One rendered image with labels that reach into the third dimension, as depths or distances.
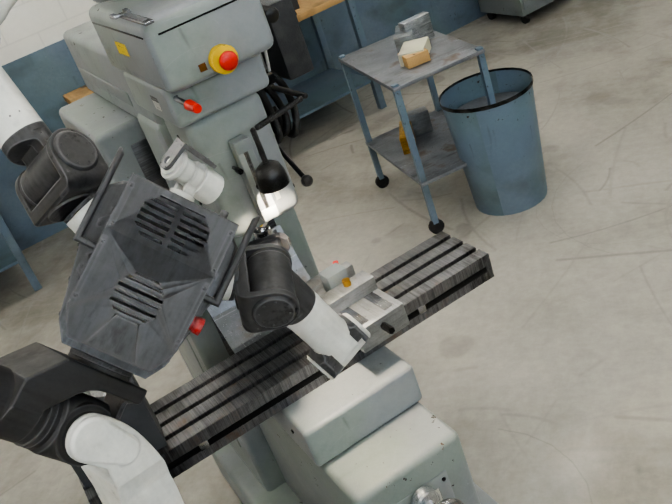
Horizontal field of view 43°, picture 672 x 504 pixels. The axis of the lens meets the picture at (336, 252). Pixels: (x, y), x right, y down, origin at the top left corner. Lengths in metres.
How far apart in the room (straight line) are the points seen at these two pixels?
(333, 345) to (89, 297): 0.53
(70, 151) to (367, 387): 1.05
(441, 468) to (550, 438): 0.99
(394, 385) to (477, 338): 1.46
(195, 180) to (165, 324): 0.32
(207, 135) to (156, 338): 0.66
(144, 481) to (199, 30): 0.89
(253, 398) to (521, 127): 2.46
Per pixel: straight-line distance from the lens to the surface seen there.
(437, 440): 2.21
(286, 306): 1.59
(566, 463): 3.08
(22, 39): 6.22
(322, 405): 2.25
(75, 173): 1.55
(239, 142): 1.98
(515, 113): 4.26
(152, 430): 2.20
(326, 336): 1.73
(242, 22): 1.84
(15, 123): 1.63
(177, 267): 1.45
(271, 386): 2.25
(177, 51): 1.80
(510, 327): 3.70
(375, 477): 2.18
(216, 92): 1.94
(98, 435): 1.56
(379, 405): 2.26
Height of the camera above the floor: 2.20
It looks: 28 degrees down
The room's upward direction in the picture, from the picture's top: 20 degrees counter-clockwise
